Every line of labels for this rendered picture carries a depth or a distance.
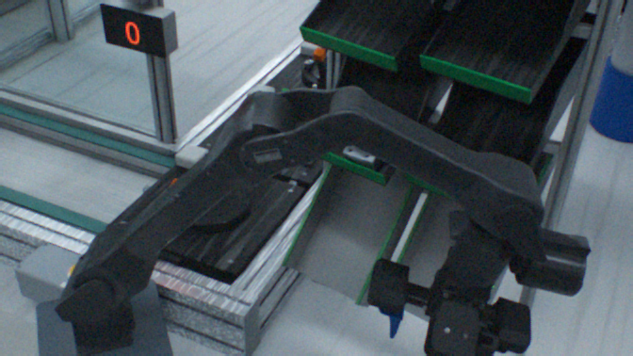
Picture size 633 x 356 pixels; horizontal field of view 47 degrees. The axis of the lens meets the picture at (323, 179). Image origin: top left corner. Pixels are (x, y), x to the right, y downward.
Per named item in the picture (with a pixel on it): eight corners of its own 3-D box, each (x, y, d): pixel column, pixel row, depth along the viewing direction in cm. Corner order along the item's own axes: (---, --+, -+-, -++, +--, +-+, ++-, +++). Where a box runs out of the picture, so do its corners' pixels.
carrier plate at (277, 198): (235, 283, 110) (235, 273, 109) (106, 235, 118) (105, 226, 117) (305, 197, 128) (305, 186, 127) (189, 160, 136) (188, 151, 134)
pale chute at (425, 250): (473, 346, 97) (465, 344, 93) (388, 302, 103) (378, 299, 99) (559, 155, 99) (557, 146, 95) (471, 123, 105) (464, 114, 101)
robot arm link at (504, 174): (233, 162, 67) (286, 73, 61) (246, 115, 73) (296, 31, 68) (490, 287, 74) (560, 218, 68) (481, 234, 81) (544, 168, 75)
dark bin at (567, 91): (502, 222, 87) (501, 190, 81) (407, 182, 93) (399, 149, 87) (597, 55, 97) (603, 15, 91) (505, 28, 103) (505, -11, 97)
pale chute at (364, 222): (368, 308, 102) (358, 305, 98) (293, 268, 108) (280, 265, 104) (452, 127, 104) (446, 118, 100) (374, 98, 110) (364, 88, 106)
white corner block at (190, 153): (197, 180, 131) (195, 161, 129) (175, 173, 132) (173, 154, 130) (211, 167, 134) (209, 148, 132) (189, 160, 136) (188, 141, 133)
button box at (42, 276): (132, 343, 107) (126, 313, 103) (21, 296, 114) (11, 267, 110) (160, 311, 112) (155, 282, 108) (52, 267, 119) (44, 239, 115)
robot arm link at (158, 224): (256, 116, 64) (308, 159, 67) (266, 76, 70) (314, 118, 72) (59, 291, 79) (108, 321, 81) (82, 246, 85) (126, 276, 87)
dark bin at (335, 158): (384, 186, 92) (376, 154, 86) (301, 151, 98) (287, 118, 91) (486, 31, 102) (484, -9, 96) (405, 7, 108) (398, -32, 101)
